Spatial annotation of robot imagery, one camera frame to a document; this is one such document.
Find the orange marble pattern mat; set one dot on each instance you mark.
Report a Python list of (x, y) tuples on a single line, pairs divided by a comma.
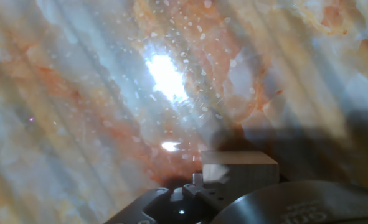
[(78, 93)]

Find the small wooden block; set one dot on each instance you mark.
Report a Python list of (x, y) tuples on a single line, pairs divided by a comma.
[(243, 174)]

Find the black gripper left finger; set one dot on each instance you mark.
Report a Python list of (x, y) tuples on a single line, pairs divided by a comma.
[(199, 194)]

